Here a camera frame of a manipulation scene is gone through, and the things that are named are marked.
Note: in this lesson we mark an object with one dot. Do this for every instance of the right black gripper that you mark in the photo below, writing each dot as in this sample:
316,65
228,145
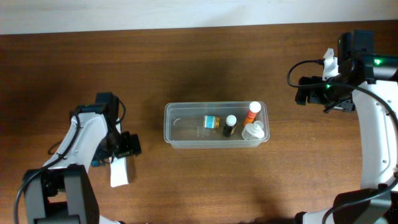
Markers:
306,91

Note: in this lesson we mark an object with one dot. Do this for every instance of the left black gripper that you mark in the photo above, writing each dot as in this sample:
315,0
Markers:
130,145

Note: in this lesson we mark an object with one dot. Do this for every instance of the white green medicine box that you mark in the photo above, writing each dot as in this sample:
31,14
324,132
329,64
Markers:
119,175

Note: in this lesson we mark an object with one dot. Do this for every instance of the orange tube white cap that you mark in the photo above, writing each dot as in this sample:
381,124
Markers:
254,108

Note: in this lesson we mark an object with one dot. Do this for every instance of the tiger balm glass jar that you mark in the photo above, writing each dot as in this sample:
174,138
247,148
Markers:
211,122

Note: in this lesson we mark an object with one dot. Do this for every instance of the white plastic bottle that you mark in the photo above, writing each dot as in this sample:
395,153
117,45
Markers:
253,131

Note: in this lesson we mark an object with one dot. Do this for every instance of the dark brown bottle white cap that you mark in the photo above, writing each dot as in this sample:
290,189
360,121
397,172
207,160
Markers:
230,126

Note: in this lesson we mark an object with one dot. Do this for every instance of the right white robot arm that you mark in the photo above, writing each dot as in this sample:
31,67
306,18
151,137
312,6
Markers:
358,79

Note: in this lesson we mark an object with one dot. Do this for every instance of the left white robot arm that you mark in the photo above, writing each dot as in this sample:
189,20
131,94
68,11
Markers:
60,191

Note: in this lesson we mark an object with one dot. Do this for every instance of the clear plastic container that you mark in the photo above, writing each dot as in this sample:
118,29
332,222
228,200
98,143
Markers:
183,125

